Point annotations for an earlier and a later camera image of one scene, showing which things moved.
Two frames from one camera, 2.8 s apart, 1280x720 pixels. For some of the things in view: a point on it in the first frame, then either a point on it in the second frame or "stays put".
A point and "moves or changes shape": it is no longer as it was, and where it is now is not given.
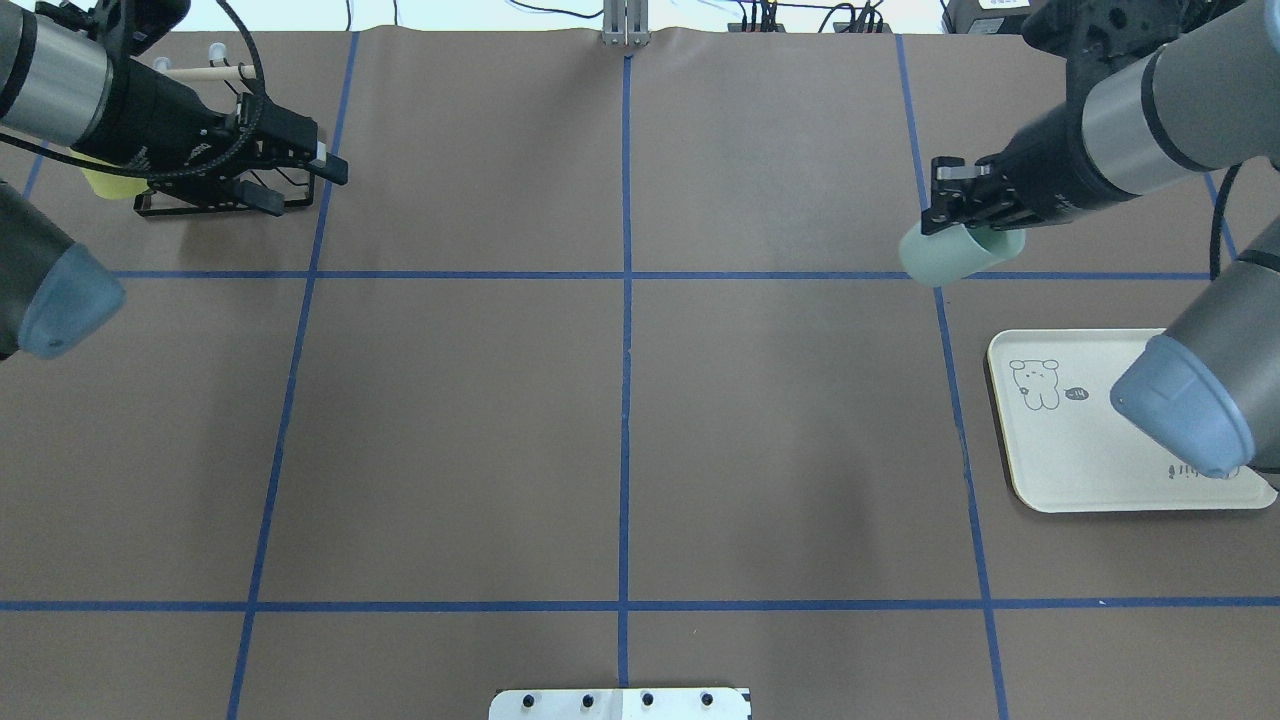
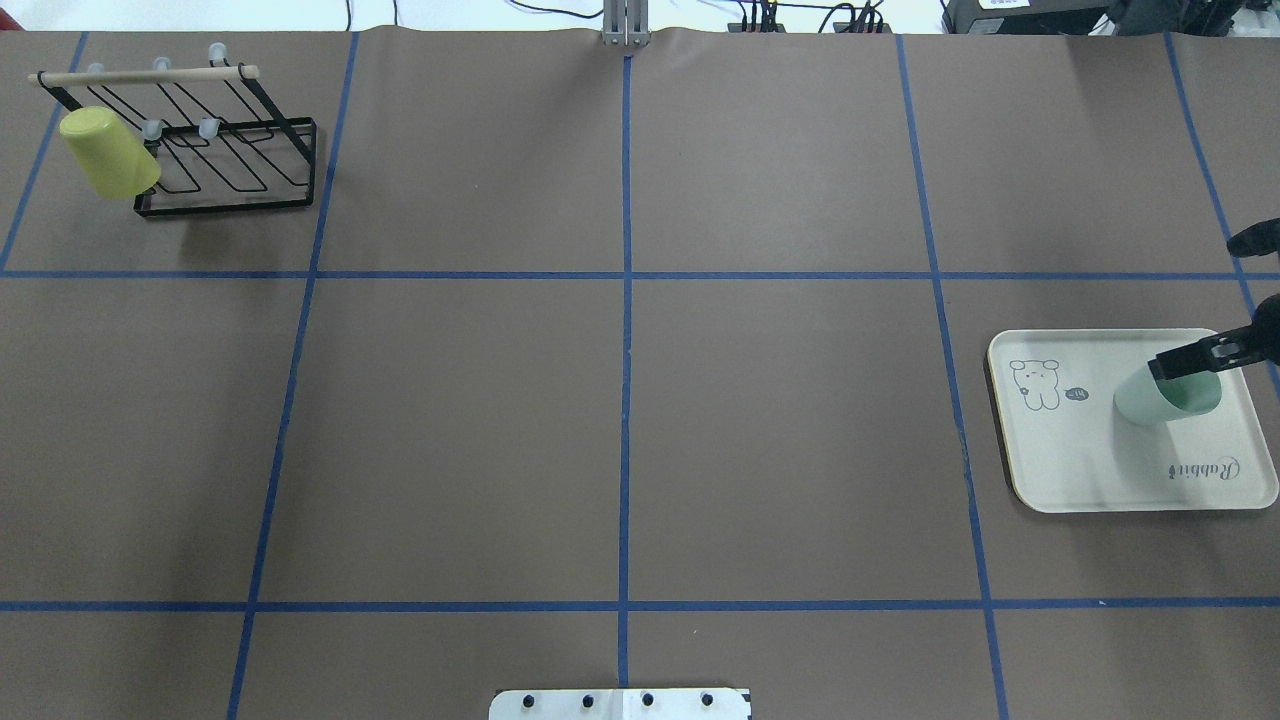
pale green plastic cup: (945, 256) moves or changes shape
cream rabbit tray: (1074, 451) stays put
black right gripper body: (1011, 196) → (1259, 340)
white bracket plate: (622, 704) stays put
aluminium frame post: (625, 23) stays put
